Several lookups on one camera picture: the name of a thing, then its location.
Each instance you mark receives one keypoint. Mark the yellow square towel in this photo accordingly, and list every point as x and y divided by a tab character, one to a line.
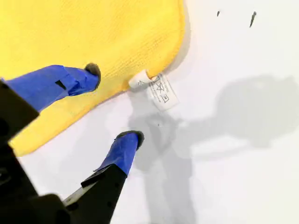
93	35

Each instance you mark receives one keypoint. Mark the white care label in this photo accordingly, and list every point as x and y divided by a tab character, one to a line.
163	93

